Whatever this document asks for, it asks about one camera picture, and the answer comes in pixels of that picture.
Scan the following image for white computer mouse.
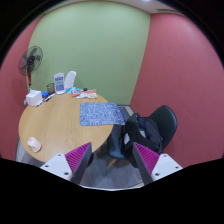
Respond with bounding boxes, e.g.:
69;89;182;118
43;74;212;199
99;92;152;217
27;137;41;152

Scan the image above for white tissue box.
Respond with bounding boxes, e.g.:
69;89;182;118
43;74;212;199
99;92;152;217
26;90;42;106

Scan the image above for black backpack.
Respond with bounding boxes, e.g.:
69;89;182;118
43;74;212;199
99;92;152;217
121;113;163;168

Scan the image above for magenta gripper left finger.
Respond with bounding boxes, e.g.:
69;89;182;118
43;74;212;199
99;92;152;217
41;142;92;184

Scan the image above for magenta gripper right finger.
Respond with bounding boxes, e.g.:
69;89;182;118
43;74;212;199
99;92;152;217
132;142;182;185

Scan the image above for dark pen cup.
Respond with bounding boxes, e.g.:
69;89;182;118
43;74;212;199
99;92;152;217
46;83;55;94

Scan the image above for white chair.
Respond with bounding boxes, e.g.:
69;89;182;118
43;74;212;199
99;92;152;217
64;71;76;89

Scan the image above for black marker pen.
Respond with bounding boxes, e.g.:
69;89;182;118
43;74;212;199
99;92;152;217
44;93;56;102

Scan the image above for blue patterned mouse pad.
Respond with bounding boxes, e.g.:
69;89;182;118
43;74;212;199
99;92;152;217
80;102;125;126

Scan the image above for standing fan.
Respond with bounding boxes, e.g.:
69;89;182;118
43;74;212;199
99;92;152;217
18;45;43;87

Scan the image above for round wooden table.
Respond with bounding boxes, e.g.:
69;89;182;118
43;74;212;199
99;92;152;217
19;94;113;162

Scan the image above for black chair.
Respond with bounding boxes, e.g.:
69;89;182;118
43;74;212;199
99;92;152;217
107;105;177;161

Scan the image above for orange white snack packets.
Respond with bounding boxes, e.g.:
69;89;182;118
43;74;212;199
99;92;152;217
71;88;97;99

